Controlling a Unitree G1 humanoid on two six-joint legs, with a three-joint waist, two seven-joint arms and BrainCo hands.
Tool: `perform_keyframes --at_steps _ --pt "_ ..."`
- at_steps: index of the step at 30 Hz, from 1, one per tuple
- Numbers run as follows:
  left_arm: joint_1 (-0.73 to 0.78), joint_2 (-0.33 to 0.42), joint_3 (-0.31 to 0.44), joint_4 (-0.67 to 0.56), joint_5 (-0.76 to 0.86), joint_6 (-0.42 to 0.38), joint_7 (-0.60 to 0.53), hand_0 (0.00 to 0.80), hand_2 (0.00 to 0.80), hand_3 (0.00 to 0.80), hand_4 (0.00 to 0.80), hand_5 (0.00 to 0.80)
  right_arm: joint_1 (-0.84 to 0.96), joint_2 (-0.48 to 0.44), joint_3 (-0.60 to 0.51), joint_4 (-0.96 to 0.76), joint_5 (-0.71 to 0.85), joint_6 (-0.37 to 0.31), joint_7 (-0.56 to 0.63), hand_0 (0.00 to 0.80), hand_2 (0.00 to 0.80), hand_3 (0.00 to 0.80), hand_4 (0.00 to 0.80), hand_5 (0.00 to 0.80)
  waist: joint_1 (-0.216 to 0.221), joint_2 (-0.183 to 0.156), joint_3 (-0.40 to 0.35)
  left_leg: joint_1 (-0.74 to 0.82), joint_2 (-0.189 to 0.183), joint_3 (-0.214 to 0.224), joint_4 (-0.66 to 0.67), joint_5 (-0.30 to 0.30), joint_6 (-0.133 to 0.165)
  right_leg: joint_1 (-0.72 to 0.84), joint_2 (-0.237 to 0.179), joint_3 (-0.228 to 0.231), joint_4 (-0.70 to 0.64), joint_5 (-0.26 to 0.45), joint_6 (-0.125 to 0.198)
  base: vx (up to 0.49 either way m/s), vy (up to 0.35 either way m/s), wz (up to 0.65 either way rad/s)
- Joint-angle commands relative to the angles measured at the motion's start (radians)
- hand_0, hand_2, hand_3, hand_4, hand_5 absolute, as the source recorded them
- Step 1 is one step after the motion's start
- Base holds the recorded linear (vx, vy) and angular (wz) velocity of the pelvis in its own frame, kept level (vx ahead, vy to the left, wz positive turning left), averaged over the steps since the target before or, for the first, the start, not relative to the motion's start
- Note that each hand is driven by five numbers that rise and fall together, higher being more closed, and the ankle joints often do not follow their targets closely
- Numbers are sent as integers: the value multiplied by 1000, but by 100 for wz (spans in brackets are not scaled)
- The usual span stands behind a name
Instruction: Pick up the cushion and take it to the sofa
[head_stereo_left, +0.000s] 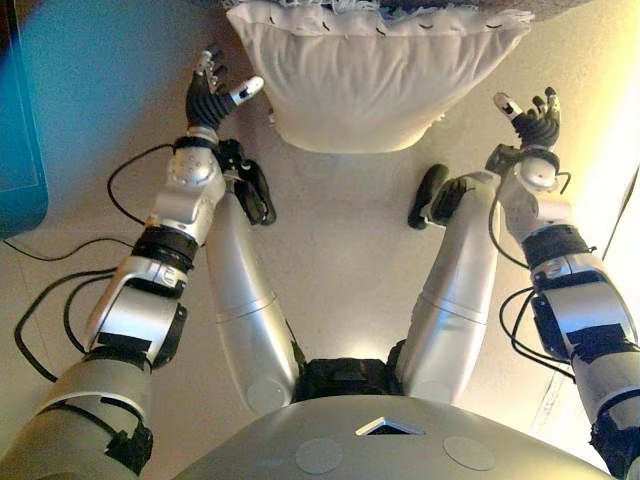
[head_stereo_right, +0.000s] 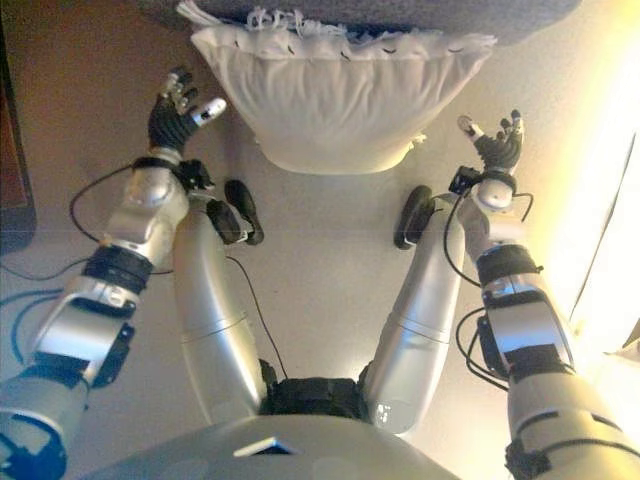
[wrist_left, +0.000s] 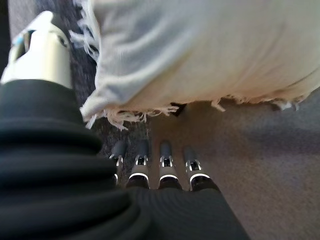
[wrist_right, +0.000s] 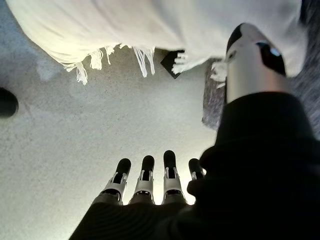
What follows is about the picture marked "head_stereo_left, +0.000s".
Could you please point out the silver left robot leg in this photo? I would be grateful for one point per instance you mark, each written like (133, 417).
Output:
(245, 290)

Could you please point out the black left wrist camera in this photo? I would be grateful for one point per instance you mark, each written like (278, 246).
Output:
(232, 155)

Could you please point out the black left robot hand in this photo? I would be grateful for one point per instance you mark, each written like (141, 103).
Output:
(205, 107)

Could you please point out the black left robot foot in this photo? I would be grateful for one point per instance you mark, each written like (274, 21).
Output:
(257, 197)

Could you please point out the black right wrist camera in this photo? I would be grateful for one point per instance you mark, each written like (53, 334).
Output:
(500, 157)

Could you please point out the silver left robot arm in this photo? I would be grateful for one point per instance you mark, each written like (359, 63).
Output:
(135, 310)

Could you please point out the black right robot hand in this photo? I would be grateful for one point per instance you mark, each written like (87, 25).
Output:
(540, 125)

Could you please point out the silver robot torso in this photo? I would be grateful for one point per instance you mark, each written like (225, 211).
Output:
(390, 450)

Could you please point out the white fringed cushion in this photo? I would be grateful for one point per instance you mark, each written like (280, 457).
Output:
(370, 85)

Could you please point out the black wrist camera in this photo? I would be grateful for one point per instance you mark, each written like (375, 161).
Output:
(500, 157)
(232, 155)

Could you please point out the silver right robot leg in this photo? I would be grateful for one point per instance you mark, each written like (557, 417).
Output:
(455, 290)

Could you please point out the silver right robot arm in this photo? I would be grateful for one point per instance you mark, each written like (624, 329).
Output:
(580, 300)

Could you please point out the silver robot leg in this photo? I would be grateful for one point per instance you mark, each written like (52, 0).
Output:
(455, 290)
(245, 290)

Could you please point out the large wooden cabinet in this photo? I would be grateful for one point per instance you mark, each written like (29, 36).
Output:
(20, 125)

